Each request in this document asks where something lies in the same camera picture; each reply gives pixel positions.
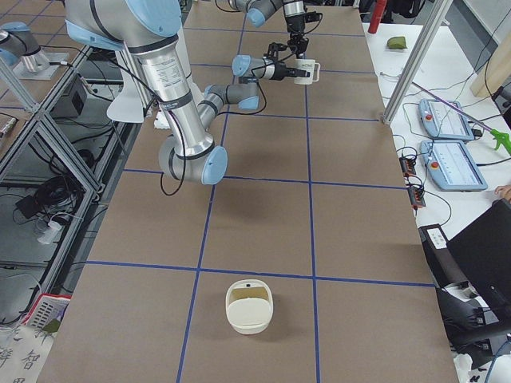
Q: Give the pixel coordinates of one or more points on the green bean bag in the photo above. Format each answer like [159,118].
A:
[396,43]

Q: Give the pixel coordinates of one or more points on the orange relay board near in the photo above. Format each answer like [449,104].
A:
[416,195]

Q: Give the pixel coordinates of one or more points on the near blue teach pendant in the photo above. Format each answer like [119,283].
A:
[451,167]

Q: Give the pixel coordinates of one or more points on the orange relay board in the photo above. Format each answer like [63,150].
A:
[408,166]
[416,195]

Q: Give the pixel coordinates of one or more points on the white mug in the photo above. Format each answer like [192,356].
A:
[312,71]

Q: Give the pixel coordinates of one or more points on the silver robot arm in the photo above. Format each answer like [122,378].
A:
[259,12]
[149,30]

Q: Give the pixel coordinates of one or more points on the white basket with paper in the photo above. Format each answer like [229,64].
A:
[46,308]

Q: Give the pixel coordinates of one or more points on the green handled reach grabber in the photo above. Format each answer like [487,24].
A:
[501,138]

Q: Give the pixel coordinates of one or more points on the aluminium frame post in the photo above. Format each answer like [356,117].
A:
[425,38]

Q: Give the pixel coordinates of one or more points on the orange relay board far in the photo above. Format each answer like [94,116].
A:
[408,166]

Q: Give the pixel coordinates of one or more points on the cream plastic bin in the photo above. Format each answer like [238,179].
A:
[249,306]

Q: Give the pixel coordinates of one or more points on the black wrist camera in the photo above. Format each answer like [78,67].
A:
[313,17]
[275,48]

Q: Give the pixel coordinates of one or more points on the blue teach pendant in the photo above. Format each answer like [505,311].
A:
[451,167]
[442,122]

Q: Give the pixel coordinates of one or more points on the black computer monitor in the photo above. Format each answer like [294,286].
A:
[482,251]

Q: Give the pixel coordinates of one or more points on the white camera pedestal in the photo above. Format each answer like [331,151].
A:
[161,121]

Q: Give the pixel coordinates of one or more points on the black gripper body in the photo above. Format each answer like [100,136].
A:
[284,72]
[296,25]

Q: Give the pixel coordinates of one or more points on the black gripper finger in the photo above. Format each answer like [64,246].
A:
[299,73]
[293,44]
[302,47]

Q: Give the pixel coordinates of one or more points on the far blue teach pendant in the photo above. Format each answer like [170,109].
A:
[442,122]

